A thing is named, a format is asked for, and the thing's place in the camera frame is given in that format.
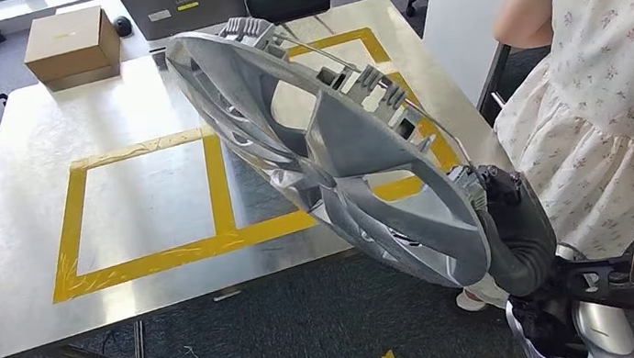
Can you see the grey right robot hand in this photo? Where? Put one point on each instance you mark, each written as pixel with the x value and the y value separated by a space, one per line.
pixel 520 212

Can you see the silver wheel cover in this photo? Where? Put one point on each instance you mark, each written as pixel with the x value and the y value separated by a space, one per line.
pixel 361 141

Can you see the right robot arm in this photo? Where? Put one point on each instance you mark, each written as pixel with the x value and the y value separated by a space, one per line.
pixel 600 330

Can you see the steel workbench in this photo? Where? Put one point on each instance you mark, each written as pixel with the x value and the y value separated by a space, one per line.
pixel 21 210

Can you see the person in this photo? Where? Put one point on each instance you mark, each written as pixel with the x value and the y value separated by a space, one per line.
pixel 615 71

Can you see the white partition panel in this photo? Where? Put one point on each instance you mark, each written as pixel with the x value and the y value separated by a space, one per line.
pixel 460 11

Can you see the grey floor outlet box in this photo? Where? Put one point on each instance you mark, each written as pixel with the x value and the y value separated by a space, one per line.
pixel 227 294

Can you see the grey equipment case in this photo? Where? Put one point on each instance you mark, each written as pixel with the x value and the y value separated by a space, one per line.
pixel 177 0

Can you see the black computer mouse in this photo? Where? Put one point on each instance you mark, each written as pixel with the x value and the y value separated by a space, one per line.
pixel 123 26

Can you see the cardboard box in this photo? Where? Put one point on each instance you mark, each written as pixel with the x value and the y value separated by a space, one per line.
pixel 69 44

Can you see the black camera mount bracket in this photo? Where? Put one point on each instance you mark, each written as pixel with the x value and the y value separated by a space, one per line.
pixel 601 287

